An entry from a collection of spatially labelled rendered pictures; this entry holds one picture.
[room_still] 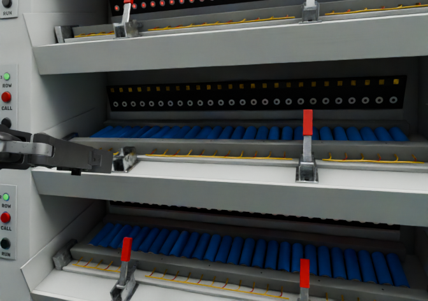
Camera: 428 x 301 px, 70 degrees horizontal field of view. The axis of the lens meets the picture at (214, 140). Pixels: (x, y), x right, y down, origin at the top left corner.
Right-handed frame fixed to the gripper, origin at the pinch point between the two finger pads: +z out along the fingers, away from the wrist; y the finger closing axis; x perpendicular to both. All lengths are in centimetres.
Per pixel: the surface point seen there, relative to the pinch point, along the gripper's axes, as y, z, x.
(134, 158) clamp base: 0.9, 9.7, 1.1
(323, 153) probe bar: 28.9, 12.9, 3.2
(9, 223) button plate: -19.9, 8.0, -10.6
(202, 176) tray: 13.0, 7.7, -1.1
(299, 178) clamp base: 25.8, 7.2, -0.6
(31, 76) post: -15.9, 4.6, 13.3
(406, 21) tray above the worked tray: 37.0, 4.0, 17.6
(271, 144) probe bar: 21.8, 12.1, 4.3
